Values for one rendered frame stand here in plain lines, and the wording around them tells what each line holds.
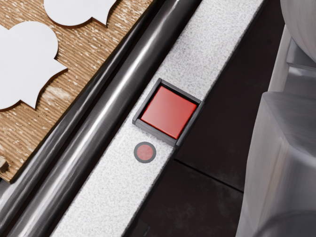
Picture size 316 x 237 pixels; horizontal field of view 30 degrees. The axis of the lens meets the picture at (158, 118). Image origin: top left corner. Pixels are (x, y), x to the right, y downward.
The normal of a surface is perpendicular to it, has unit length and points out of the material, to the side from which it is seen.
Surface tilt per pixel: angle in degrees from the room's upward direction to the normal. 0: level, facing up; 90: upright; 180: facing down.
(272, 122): 88
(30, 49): 0
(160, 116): 0
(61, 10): 1
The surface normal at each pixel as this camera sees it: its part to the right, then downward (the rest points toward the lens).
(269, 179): -0.98, -0.18
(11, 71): 0.06, -0.35
